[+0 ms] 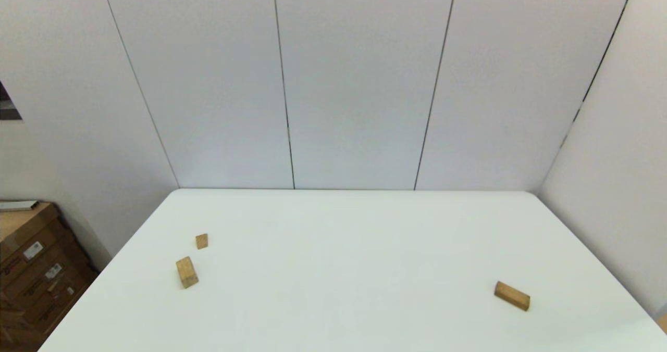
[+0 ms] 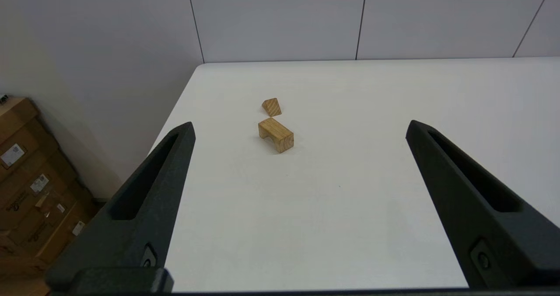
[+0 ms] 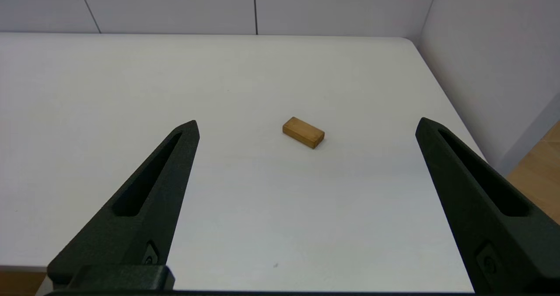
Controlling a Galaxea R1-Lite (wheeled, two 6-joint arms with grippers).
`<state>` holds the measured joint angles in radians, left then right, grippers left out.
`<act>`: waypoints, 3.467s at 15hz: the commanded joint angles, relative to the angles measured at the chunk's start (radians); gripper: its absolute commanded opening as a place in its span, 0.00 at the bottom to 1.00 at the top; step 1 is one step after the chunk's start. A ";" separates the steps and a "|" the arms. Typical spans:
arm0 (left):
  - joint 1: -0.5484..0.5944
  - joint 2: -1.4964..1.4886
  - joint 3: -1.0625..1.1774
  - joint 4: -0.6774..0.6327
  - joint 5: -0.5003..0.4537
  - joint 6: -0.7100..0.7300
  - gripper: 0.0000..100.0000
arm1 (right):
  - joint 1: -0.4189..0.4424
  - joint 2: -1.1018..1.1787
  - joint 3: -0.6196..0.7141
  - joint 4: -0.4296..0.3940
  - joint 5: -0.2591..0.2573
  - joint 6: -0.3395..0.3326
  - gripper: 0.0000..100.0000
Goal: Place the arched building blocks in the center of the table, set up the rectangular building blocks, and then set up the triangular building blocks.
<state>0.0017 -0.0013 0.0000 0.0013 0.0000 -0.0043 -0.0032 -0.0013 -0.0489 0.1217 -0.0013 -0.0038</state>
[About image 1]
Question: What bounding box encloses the arched wooden building block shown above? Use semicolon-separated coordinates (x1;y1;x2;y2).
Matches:
176;256;199;289

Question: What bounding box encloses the rectangular wooden building block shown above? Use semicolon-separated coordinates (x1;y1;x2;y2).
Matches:
494;281;531;311

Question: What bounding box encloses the brown cardboard box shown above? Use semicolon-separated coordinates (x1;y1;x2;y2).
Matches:
0;269;100;350
0;237;87;296
0;202;67;263

